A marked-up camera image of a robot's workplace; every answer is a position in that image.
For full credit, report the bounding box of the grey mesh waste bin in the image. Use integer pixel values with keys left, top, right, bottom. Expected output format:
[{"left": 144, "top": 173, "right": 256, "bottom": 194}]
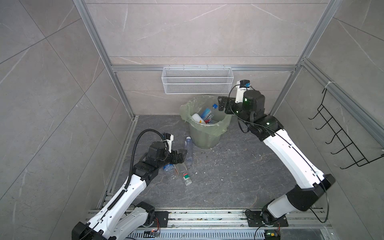
[{"left": 190, "top": 126, "right": 221, "bottom": 149}]

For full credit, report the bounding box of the green plastic bin liner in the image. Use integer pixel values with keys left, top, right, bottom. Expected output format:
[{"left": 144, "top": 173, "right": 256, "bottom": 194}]
[{"left": 180, "top": 96, "right": 232, "bottom": 136}]

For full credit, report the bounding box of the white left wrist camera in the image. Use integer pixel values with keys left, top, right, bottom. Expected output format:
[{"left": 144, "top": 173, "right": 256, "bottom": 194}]
[{"left": 163, "top": 133, "right": 174, "bottom": 153}]

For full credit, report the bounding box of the purple Ganten water bottle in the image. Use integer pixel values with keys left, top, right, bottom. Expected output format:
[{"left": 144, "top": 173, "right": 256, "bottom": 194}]
[{"left": 185, "top": 136, "right": 194, "bottom": 167}]

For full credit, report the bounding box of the clear bottle blue cap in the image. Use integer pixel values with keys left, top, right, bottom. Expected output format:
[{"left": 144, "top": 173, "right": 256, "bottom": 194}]
[{"left": 201, "top": 104, "right": 218, "bottom": 123}]

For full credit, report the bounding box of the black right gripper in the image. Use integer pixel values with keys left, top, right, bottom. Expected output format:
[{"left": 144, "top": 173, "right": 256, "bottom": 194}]
[{"left": 218, "top": 95, "right": 254, "bottom": 128}]

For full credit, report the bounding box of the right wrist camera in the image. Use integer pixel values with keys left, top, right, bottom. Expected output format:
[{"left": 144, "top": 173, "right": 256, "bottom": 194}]
[{"left": 235, "top": 80, "right": 251, "bottom": 103}]

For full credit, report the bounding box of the aluminium frame rail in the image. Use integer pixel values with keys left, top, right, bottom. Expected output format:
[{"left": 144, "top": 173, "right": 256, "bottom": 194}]
[{"left": 74, "top": 0, "right": 135, "bottom": 120}]

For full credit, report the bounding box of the small bottle green red label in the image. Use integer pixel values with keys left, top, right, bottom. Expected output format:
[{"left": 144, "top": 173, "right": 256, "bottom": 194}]
[{"left": 183, "top": 173, "right": 192, "bottom": 186}]

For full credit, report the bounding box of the small bottle blue label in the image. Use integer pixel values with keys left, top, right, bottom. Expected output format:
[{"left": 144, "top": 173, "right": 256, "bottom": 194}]
[{"left": 163, "top": 164, "right": 175, "bottom": 175}]

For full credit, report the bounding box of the white wire mesh shelf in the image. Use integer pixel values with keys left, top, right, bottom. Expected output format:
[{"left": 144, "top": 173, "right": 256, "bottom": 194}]
[{"left": 162, "top": 67, "right": 234, "bottom": 95}]

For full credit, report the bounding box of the clear bottle yellow label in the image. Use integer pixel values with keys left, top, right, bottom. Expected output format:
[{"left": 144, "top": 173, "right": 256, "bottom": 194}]
[{"left": 192, "top": 113, "right": 206, "bottom": 125}]

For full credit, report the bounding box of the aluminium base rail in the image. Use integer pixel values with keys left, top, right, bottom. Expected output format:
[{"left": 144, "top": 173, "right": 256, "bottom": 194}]
[{"left": 85, "top": 207, "right": 337, "bottom": 240}]

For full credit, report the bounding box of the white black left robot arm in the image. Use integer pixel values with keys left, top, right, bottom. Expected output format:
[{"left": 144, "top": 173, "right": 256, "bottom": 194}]
[{"left": 72, "top": 141, "right": 188, "bottom": 240}]

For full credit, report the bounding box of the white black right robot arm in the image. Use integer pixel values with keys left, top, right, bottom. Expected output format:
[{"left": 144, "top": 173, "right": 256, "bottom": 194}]
[{"left": 218, "top": 90, "right": 336, "bottom": 226}]

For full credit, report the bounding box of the black wire hook rack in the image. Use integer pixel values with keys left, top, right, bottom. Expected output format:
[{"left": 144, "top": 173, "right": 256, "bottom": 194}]
[{"left": 308, "top": 88, "right": 384, "bottom": 170}]

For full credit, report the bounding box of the clear plastic cup bottle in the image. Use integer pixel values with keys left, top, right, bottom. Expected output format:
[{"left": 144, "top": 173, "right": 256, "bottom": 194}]
[{"left": 174, "top": 163, "right": 188, "bottom": 177}]

